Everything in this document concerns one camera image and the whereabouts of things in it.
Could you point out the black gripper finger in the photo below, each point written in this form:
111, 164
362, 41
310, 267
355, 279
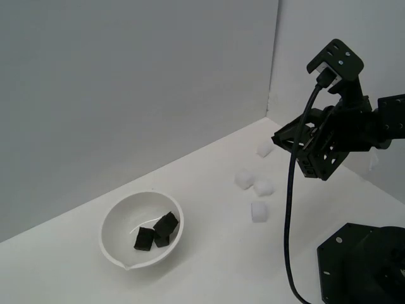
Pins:
284, 139
311, 158

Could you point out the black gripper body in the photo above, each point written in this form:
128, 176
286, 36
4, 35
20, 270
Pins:
357, 126

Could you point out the black foam cube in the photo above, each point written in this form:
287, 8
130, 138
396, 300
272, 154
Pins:
145, 239
166, 223
162, 241

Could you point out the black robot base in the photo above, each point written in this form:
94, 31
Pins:
373, 272

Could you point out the white ceramic bowl with spout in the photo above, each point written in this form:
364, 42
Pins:
117, 221

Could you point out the white foam cube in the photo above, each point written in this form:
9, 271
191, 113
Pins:
259, 212
243, 179
263, 187
264, 149

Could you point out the large clear tape piece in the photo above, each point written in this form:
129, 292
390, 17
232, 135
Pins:
374, 163

